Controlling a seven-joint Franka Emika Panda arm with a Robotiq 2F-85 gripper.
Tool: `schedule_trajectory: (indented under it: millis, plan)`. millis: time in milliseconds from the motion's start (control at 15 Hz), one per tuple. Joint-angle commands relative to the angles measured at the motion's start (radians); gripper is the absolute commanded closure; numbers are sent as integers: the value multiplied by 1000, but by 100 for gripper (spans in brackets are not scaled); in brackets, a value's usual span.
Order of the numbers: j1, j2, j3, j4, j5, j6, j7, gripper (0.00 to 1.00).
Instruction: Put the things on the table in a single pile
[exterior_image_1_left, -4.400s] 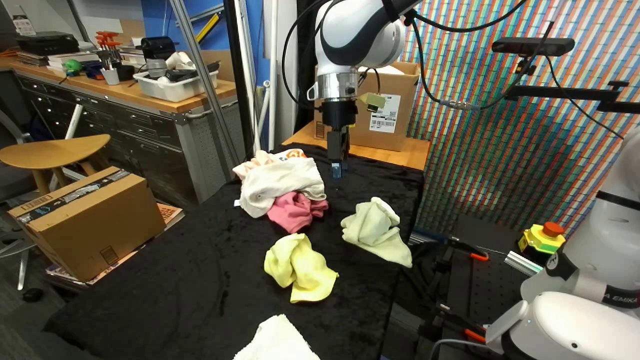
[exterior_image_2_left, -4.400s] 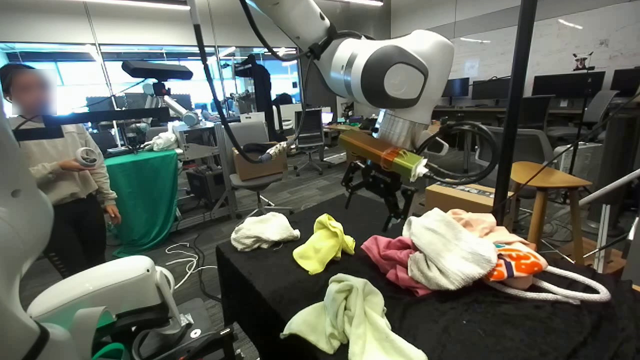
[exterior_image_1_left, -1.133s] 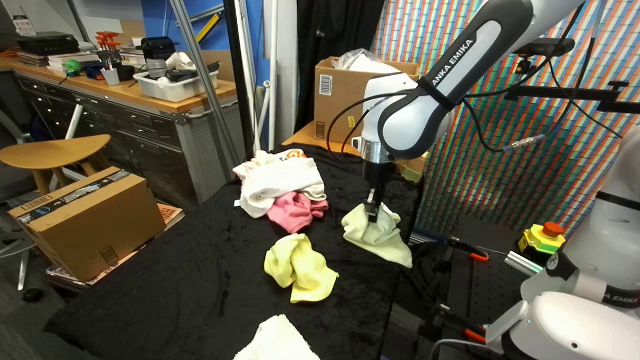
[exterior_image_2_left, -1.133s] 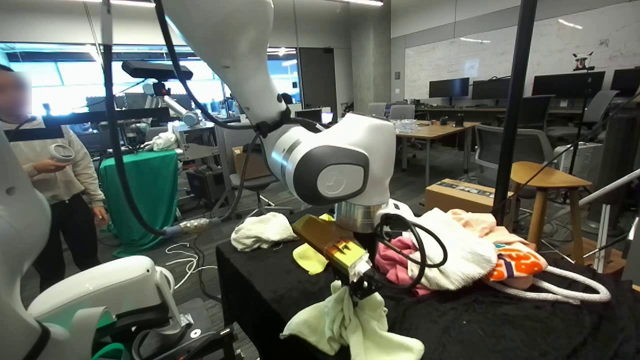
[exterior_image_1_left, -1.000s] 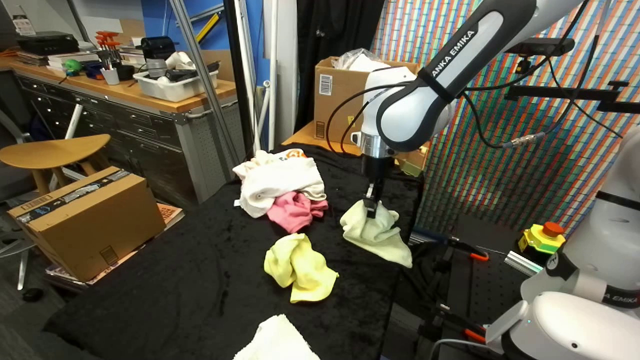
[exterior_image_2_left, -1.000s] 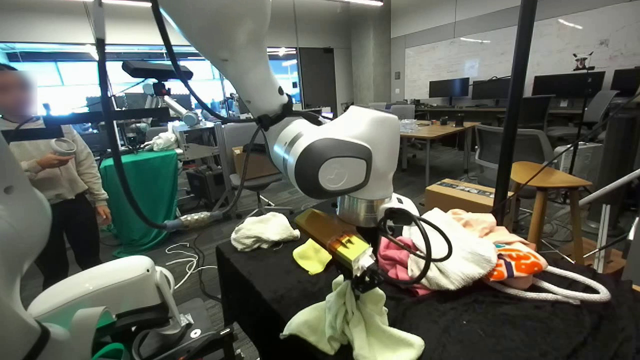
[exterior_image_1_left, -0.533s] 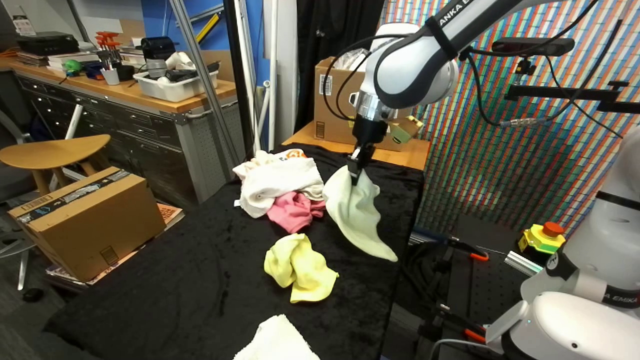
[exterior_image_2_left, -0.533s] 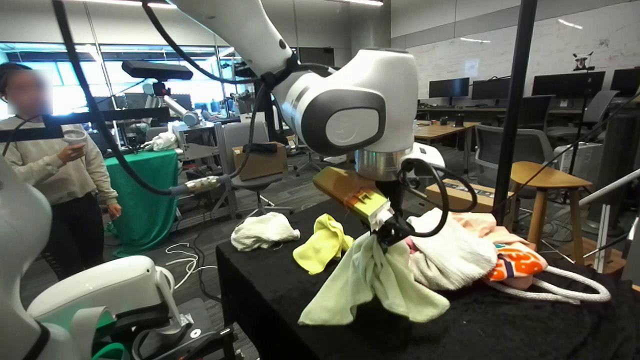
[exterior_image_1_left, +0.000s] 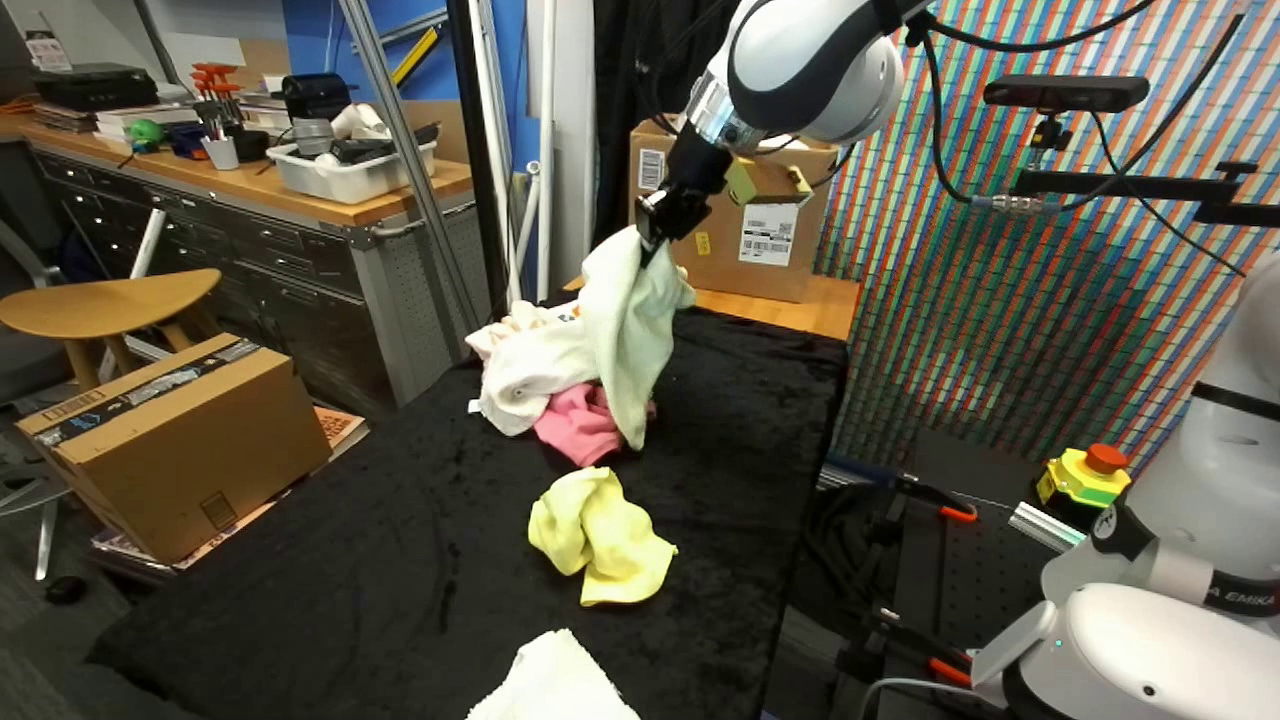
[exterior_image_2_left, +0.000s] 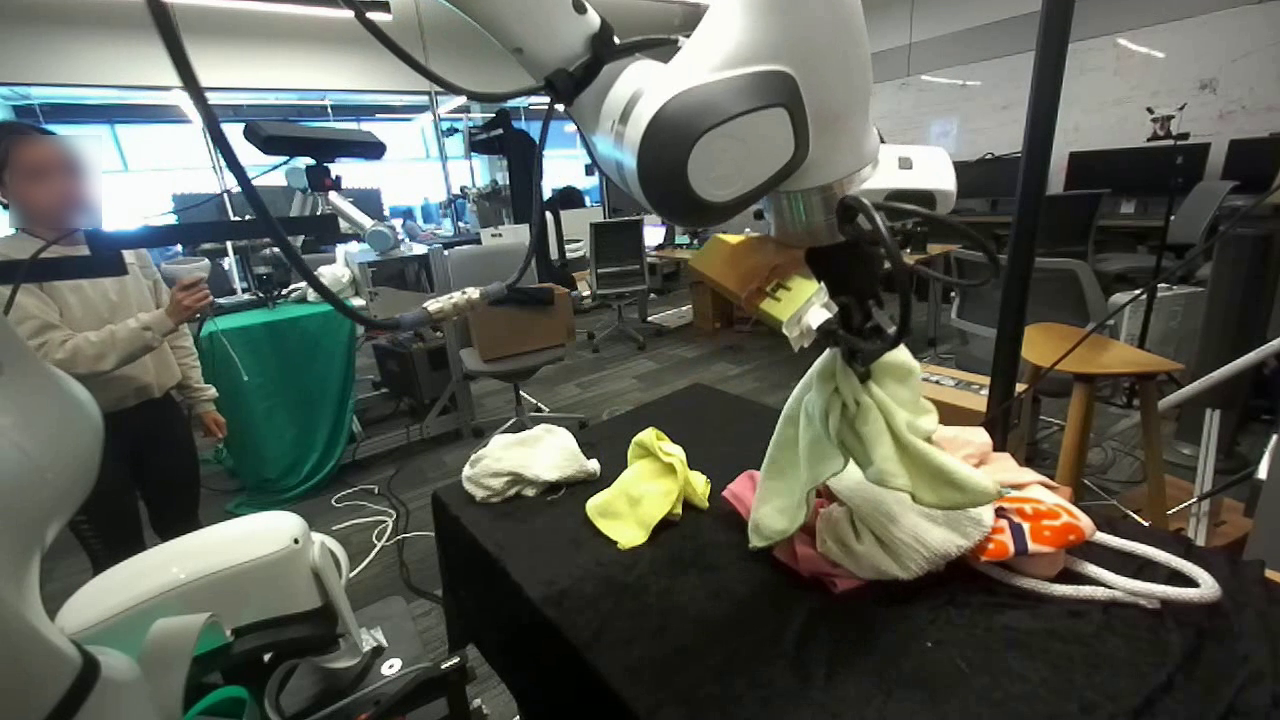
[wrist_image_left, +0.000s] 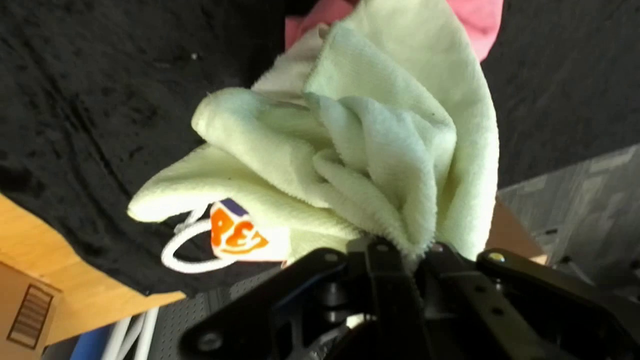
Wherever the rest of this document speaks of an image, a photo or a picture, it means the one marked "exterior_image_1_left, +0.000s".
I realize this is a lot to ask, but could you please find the office chair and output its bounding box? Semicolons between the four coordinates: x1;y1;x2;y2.
0;462;73;583

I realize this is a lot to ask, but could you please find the pink cloth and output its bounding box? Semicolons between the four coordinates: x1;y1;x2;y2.
532;382;658;469

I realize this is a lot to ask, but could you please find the black flat case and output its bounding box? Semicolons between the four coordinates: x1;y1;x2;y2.
30;62;161;113

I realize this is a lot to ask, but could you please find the yellow emergency stop button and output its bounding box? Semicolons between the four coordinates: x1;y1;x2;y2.
1034;442;1134;513

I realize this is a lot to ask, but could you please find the white cloth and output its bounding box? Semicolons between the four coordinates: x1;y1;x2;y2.
464;299;609;438

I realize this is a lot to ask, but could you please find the orange handled clamp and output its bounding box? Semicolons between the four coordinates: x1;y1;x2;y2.
893;474;980;524
866;608;977;691

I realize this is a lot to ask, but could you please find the short aluminium profile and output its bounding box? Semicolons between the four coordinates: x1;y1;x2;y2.
1008;500;1088;553

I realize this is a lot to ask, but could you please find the cardboard box with black tape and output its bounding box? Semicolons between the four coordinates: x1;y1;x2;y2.
14;332;334;565

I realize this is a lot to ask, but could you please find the cardboard box with white labels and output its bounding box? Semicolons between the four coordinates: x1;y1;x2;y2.
629;119;842;305

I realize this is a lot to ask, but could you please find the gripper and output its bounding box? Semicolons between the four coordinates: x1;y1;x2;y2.
635;122;737;269

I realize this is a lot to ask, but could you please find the white towel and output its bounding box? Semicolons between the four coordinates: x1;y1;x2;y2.
466;628;642;720

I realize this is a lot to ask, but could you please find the white plastic bin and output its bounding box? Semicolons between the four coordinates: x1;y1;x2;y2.
266;139;440;206

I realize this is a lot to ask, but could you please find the yellow cloth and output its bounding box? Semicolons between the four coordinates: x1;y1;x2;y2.
527;466;680;608

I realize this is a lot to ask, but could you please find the white cup of pens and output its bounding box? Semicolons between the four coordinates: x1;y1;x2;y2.
198;118;242;172

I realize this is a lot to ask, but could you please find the stack of books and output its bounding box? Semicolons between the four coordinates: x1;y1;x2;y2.
93;100;202;143

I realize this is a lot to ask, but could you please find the aluminium frame bar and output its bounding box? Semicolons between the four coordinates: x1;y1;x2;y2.
338;0;483;336

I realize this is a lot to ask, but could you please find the cream cloth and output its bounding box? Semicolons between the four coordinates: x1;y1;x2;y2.
578;225;697;452

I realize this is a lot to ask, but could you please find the camera on mount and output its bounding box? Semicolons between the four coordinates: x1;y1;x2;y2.
970;73;1280;229

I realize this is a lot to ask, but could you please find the wooden stool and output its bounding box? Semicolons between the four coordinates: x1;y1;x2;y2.
0;267;224;392

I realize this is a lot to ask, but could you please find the workbench with drawers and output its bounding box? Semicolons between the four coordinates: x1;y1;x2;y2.
18;120;493;413

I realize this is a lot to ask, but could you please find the black table cloth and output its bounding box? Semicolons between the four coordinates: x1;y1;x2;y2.
85;303;852;720

